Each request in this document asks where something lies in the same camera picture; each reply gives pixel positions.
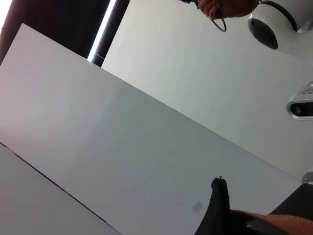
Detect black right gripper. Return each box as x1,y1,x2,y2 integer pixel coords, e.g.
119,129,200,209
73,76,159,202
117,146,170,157
268,182,313,216

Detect black food bag orange straps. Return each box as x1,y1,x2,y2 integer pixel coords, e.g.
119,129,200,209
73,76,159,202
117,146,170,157
194,176,313,235

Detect person's hand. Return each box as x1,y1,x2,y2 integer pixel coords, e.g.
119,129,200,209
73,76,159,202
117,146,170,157
197,0,260,20

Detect white robot head black band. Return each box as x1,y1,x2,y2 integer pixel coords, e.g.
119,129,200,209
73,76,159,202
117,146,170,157
246,0,313,56

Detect long ceiling light strip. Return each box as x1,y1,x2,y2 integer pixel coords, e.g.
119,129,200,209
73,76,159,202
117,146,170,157
87,0,118,62
0,0,13,31

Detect silver depth camera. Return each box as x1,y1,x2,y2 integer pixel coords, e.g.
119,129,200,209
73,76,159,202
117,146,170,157
286,81,313,120

